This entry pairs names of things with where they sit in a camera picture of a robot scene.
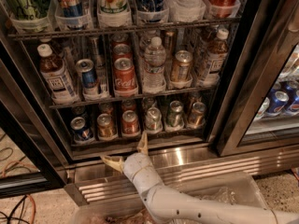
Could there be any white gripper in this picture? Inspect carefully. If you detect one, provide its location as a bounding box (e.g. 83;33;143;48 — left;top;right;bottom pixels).
100;132;164;194

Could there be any red coke can bottom shelf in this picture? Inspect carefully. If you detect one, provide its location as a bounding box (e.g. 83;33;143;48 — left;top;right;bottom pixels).
121;110;139;134

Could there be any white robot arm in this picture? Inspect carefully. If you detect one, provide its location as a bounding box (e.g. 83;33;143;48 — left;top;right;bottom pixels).
101;132;299;224

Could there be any gold can bottom shelf left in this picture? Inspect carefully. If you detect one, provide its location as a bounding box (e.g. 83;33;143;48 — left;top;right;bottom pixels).
97;113;117;138

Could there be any gold can shelf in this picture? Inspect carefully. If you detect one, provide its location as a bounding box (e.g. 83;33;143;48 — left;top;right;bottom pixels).
188;102;206;126
97;113;117;138
170;50;192;82

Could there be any silver can bottom shelf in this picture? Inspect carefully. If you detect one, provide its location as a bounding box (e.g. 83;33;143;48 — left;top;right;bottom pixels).
145;107;163;133

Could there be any metal fridge base grille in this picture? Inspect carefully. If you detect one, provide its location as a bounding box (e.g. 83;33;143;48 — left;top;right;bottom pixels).
64;145;299;206

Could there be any red coke can behind front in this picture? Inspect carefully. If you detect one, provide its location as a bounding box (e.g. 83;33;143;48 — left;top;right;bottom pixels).
121;100;136;112

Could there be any blue pepsi can bottom shelf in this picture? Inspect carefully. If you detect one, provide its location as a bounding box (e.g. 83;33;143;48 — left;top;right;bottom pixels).
70;117;93;141

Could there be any green can bottom shelf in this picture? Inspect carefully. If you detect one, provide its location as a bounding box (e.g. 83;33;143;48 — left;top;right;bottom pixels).
166;100;183;128

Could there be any green can shelf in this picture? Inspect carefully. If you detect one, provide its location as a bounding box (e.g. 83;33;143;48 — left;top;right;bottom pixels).
7;0;50;21
166;100;183;128

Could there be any gold can bottom shelf right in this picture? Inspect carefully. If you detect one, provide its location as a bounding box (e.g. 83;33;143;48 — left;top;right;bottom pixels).
188;102;206;126

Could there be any large red coke can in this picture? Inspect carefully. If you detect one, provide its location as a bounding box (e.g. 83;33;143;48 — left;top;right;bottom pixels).
113;58;136;91

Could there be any tea bottle left middle shelf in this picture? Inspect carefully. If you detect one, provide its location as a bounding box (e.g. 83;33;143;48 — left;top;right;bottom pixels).
37;44;77;104

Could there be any tea bottle shelf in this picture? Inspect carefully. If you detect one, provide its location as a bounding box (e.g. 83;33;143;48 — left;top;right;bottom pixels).
37;44;77;104
198;28;229;82

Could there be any blue red bull can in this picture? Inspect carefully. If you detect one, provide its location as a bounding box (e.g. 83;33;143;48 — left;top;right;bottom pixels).
76;59;97;89

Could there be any open fridge door left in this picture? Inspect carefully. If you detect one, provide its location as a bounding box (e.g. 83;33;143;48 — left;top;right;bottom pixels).
0;41;67;198

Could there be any gold can middle shelf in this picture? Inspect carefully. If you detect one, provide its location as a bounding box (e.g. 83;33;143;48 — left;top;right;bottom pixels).
170;50;192;82

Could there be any closed fridge glass door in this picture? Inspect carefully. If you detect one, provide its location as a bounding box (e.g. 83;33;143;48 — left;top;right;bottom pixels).
219;0;299;156

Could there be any tea bottle right middle shelf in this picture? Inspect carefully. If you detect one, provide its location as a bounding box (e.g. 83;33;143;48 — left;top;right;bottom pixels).
198;28;229;82

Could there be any blue pepsi can right fridge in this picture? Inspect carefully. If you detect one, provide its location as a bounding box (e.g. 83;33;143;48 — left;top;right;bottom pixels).
266;91;289;117

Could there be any green can top shelf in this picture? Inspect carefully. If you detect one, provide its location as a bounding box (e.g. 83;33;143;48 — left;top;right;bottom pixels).
7;0;50;21

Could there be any left clear plastic bin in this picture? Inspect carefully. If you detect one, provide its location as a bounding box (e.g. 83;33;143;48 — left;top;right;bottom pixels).
69;195;156;224

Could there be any clear plastic bin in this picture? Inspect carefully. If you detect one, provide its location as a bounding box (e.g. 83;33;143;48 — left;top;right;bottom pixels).
167;171;278;224
69;195;156;224

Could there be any clear water bottle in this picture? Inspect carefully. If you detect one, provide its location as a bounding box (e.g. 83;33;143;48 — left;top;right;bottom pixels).
143;36;166;89

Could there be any right clear plastic bin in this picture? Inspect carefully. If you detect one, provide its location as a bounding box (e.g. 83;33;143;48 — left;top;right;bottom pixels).
167;171;278;224

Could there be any orange cable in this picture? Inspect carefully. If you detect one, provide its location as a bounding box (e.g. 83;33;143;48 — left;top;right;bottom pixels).
0;160;37;224

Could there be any black cable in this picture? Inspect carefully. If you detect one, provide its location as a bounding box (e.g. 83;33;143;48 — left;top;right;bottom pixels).
0;131;31;224

